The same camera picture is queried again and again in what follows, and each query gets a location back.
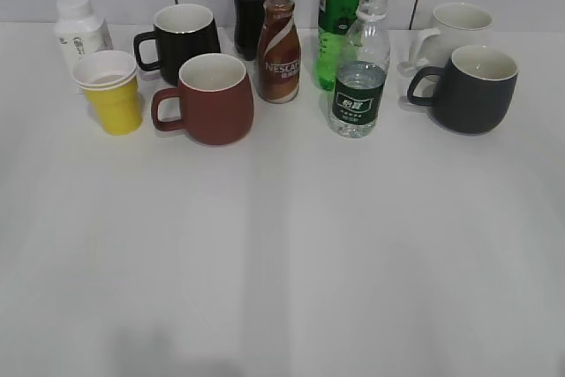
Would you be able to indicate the clear water bottle green label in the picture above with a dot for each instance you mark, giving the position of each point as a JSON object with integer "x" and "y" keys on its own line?
{"x": 361, "y": 72}

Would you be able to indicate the yellow paper cup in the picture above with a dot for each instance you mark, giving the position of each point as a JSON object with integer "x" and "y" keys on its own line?
{"x": 108, "y": 79}

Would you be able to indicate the red-brown ceramic mug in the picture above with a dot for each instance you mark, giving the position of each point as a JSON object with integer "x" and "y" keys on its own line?
{"x": 215, "y": 100}

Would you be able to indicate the brown Nescafe coffee bottle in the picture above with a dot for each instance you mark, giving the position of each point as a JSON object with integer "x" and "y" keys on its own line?
{"x": 279, "y": 53}

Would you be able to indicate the black ceramic mug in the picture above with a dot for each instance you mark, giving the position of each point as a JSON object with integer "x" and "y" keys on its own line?
{"x": 181, "y": 32}

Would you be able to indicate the green soda bottle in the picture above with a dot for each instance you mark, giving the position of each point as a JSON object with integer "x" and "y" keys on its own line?
{"x": 334, "y": 20}

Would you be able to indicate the dark grey ceramic mug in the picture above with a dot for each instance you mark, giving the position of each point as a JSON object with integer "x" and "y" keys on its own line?
{"x": 473, "y": 91}

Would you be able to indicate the white ceramic mug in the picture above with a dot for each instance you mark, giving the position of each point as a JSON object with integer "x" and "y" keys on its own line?
{"x": 452, "y": 25}

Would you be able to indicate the white yogurt carton bottle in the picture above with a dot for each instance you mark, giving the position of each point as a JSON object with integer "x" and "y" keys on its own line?
{"x": 80, "y": 31}

